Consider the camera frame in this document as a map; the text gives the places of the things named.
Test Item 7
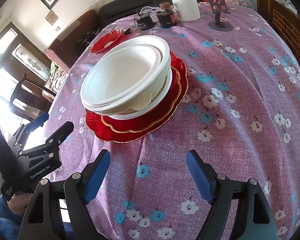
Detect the white plastic jar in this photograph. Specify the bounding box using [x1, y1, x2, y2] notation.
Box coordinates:
[172, 0, 200, 22]

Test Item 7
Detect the black phone stand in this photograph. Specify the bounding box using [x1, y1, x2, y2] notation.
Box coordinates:
[208, 0, 233, 32]

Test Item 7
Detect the brown sofa armchair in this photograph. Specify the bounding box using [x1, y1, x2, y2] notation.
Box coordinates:
[45, 9, 101, 73]

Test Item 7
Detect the dark wooden chair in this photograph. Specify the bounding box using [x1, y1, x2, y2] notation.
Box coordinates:
[9, 73, 56, 121]

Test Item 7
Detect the large red scalloped plate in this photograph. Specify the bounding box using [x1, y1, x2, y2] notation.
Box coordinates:
[85, 52, 189, 144]

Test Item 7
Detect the black couch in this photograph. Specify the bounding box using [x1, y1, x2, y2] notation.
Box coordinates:
[97, 0, 208, 26]

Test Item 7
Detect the black small device with cables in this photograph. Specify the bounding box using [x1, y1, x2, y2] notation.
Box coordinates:
[134, 7, 155, 31]

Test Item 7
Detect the person's left hand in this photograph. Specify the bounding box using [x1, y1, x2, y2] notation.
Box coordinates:
[7, 193, 33, 217]

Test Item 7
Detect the red plate far side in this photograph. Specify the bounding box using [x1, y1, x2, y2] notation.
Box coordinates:
[90, 29, 124, 54]

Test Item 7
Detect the purple floral tablecloth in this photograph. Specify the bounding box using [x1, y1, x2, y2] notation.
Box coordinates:
[45, 3, 300, 239]

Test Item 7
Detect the dark jar with cork lid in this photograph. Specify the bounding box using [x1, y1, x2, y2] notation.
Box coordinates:
[157, 2, 177, 29]

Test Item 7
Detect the white foam bowl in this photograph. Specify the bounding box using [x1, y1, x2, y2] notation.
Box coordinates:
[80, 35, 173, 120]
[80, 45, 161, 111]

